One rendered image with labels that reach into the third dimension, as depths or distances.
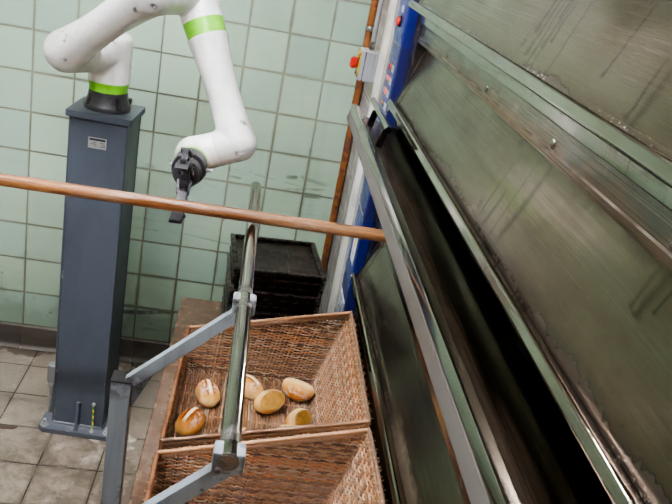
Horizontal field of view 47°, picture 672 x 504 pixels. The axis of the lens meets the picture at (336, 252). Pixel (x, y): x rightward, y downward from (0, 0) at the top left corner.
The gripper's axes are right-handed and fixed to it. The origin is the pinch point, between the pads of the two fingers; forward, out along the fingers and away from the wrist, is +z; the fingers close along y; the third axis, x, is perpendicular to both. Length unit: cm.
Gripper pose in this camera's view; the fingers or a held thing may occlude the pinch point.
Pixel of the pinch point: (178, 194)
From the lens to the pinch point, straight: 195.9
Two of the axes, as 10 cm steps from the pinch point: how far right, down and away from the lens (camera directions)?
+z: 0.5, 3.9, -9.2
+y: -1.8, 9.1, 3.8
